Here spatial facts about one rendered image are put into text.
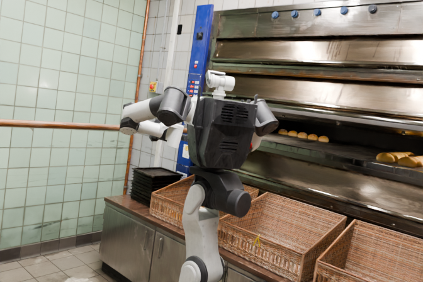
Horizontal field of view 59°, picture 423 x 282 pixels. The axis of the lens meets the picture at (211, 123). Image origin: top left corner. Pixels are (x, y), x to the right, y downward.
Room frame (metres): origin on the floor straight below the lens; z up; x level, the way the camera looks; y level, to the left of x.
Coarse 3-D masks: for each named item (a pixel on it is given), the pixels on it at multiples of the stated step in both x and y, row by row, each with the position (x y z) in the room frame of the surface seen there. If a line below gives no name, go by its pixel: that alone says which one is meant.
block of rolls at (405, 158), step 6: (378, 156) 2.19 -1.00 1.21; (384, 156) 2.16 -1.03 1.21; (390, 156) 2.16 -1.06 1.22; (396, 156) 2.23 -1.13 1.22; (402, 156) 2.35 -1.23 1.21; (408, 156) 2.42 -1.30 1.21; (414, 156) 2.24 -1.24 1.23; (420, 156) 2.30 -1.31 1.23; (390, 162) 2.15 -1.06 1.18; (402, 162) 2.09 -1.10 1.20; (408, 162) 2.07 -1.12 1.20; (414, 162) 2.06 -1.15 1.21; (420, 162) 2.14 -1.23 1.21
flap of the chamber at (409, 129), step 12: (276, 108) 2.32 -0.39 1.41; (312, 120) 2.32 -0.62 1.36; (324, 120) 2.19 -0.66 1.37; (336, 120) 2.08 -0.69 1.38; (348, 120) 2.01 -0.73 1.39; (360, 120) 1.97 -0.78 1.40; (372, 120) 1.93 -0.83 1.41; (396, 132) 2.00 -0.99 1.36; (408, 132) 1.91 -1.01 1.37; (420, 132) 1.81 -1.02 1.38
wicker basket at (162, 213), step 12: (180, 180) 2.68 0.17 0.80; (192, 180) 2.78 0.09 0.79; (156, 192) 2.51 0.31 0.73; (168, 192) 2.60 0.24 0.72; (180, 192) 2.69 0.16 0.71; (252, 192) 2.44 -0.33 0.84; (156, 204) 2.46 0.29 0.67; (168, 204) 2.38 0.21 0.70; (180, 204) 2.31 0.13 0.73; (156, 216) 2.44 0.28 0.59; (168, 216) 2.37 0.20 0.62; (180, 216) 2.30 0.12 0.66
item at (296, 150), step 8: (264, 144) 2.52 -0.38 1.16; (272, 144) 2.48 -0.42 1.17; (280, 144) 2.44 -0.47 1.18; (296, 152) 2.36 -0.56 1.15; (304, 152) 2.33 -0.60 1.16; (312, 152) 2.29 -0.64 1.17; (320, 152) 2.26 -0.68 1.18; (328, 160) 2.22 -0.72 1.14; (336, 160) 2.19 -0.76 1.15; (344, 160) 2.16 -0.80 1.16; (352, 160) 2.12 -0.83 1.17; (360, 160) 2.10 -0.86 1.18; (368, 168) 2.06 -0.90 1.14; (376, 168) 2.03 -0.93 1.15; (384, 168) 2.01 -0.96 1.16; (392, 168) 1.98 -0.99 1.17; (400, 168) 1.96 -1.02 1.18; (408, 176) 1.93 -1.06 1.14; (416, 176) 1.90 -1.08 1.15
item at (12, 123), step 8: (0, 120) 1.47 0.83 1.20; (8, 120) 1.49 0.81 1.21; (16, 120) 1.52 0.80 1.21; (24, 120) 1.54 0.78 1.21; (32, 120) 1.57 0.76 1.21; (72, 128) 1.71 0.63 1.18; (80, 128) 1.73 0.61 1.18; (88, 128) 1.76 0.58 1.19; (96, 128) 1.80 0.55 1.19; (104, 128) 1.83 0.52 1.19; (112, 128) 1.86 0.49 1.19; (184, 128) 2.26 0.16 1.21
